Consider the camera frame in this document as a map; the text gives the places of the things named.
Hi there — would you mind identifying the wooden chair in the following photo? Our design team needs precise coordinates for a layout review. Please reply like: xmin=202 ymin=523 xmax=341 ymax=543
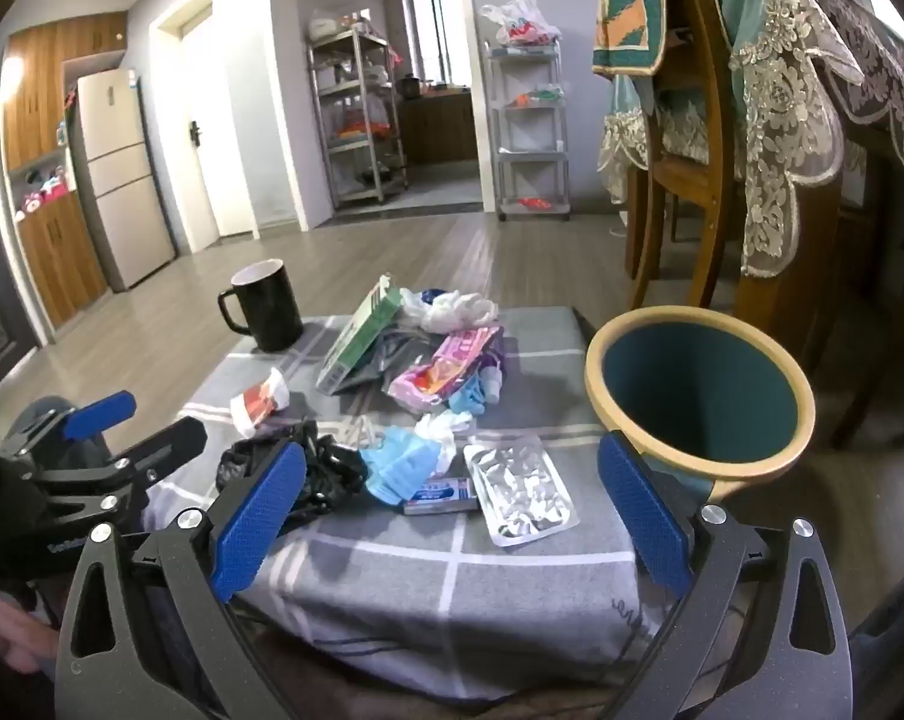
xmin=624 ymin=0 xmax=749 ymax=316

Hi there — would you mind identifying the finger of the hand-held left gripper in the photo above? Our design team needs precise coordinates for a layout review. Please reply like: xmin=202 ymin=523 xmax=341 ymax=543
xmin=24 ymin=416 xmax=209 ymax=518
xmin=0 ymin=390 xmax=138 ymax=466

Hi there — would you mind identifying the beige refrigerator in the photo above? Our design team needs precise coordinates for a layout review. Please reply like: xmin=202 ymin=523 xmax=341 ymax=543
xmin=68 ymin=67 xmax=178 ymax=292

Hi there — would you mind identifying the teal bin with beige rim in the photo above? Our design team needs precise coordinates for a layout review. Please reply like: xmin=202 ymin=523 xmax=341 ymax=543
xmin=585 ymin=305 xmax=817 ymax=503

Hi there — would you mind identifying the person's left hand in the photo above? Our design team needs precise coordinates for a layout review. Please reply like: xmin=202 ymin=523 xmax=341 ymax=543
xmin=0 ymin=591 xmax=59 ymax=674

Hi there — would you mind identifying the white trolley rack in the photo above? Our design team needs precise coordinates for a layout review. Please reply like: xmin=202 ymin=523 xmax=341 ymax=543
xmin=484 ymin=37 xmax=573 ymax=222

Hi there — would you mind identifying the green orange chair cover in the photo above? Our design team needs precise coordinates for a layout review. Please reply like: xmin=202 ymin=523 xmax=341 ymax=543
xmin=592 ymin=0 xmax=667 ymax=78

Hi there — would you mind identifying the black mug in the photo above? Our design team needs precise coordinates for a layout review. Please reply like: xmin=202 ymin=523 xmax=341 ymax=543
xmin=218 ymin=259 xmax=304 ymax=353

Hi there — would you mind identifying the pink snack packet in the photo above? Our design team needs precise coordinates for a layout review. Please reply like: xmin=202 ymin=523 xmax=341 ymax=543
xmin=387 ymin=326 xmax=504 ymax=413

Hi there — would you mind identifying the wooden dining table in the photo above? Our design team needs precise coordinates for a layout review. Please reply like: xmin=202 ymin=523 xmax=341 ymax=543
xmin=729 ymin=0 xmax=904 ymax=451

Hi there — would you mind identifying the blue face mask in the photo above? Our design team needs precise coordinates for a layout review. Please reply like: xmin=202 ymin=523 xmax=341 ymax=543
xmin=360 ymin=424 xmax=457 ymax=505

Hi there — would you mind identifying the purple plastic wrapper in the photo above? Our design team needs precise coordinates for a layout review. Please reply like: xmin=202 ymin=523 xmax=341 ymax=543
xmin=480 ymin=337 xmax=508 ymax=400

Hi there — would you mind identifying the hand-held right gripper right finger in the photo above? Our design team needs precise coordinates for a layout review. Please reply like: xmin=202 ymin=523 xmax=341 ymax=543
xmin=597 ymin=431 xmax=854 ymax=720

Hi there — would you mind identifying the white crumpled tissue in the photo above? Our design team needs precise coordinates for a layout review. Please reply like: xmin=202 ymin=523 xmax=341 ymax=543
xmin=414 ymin=411 xmax=474 ymax=460

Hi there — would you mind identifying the beige lace tablecloth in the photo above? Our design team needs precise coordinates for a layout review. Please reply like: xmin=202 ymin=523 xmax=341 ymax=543
xmin=598 ymin=0 xmax=904 ymax=278

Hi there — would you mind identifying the red white wrapper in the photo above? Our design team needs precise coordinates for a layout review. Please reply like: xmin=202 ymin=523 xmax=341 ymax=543
xmin=229 ymin=367 xmax=290 ymax=436

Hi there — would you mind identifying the silver foil blister pack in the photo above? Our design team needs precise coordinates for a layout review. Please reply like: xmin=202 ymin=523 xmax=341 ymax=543
xmin=463 ymin=433 xmax=580 ymax=548

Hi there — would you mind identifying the metal shelf rack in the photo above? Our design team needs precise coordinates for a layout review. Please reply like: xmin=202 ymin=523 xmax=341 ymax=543
xmin=306 ymin=28 xmax=409 ymax=211

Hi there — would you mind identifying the small blue white box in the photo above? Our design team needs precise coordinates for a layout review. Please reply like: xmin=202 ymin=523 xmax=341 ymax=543
xmin=403 ymin=476 xmax=479 ymax=516

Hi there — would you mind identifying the green white cardboard box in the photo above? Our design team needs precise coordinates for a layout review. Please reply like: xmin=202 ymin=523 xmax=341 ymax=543
xmin=317 ymin=275 xmax=404 ymax=395

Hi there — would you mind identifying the wooden kitchen cabinet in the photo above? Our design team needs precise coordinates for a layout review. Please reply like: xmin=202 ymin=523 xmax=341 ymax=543
xmin=399 ymin=86 xmax=475 ymax=164

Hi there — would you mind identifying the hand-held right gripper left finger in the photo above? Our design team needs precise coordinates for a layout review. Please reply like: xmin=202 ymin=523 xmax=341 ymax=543
xmin=58 ymin=441 xmax=310 ymax=720

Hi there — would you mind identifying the wooden wall cabinet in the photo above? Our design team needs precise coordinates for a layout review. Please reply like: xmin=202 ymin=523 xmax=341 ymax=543
xmin=2 ymin=11 xmax=130 ymax=331

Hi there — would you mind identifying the black plastic bag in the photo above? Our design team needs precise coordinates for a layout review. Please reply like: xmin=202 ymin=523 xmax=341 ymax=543
xmin=215 ymin=420 xmax=368 ymax=533

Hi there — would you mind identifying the white red plastic bag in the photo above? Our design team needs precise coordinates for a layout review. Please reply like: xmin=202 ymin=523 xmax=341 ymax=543
xmin=480 ymin=0 xmax=563 ymax=47

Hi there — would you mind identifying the silver blue foil bag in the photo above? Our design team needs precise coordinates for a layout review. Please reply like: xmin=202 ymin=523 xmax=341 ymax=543
xmin=347 ymin=328 xmax=439 ymax=391

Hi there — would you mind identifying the white door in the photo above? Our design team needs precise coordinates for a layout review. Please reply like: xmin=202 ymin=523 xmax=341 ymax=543
xmin=178 ymin=11 xmax=222 ymax=247

